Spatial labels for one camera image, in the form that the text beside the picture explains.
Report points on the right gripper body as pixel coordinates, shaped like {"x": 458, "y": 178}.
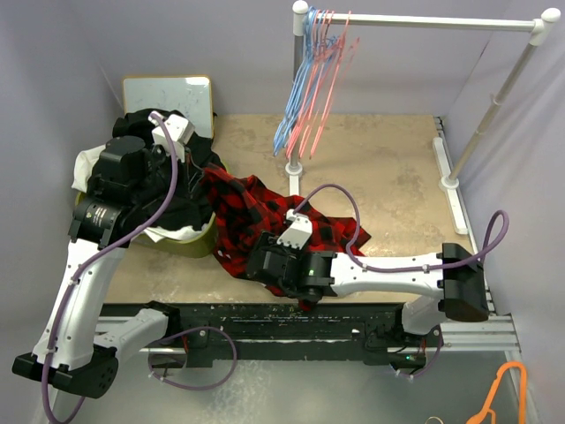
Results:
{"x": 267, "y": 242}

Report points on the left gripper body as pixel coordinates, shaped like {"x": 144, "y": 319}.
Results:
{"x": 160, "y": 171}

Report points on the red black plaid shirt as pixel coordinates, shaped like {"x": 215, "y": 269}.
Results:
{"x": 245, "y": 207}

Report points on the single pink hanger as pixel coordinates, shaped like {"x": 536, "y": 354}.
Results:
{"x": 332, "y": 58}

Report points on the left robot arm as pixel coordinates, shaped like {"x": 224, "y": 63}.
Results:
{"x": 69, "y": 356}

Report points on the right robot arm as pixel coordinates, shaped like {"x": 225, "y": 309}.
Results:
{"x": 449, "y": 285}

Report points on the black garment pile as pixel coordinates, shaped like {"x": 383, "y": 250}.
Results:
{"x": 194, "y": 185}

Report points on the green laundry basket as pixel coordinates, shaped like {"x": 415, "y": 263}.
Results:
{"x": 196, "y": 248}

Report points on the white whiteboard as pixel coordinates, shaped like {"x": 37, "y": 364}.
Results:
{"x": 190, "y": 95}

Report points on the blue hangers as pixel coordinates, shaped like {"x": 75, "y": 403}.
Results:
{"x": 304, "y": 17}

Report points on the white clothes rack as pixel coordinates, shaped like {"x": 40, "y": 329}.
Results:
{"x": 538, "y": 30}

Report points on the pink hangers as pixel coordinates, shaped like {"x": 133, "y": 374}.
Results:
{"x": 293, "y": 149}

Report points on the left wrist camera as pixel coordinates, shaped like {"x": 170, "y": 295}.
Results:
{"x": 180, "y": 128}

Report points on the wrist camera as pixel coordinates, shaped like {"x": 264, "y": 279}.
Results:
{"x": 298, "y": 232}
{"x": 180, "y": 128}

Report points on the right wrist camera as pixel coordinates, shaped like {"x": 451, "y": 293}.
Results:
{"x": 298, "y": 232}

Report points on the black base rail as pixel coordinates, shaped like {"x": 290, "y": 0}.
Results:
{"x": 361, "y": 332}

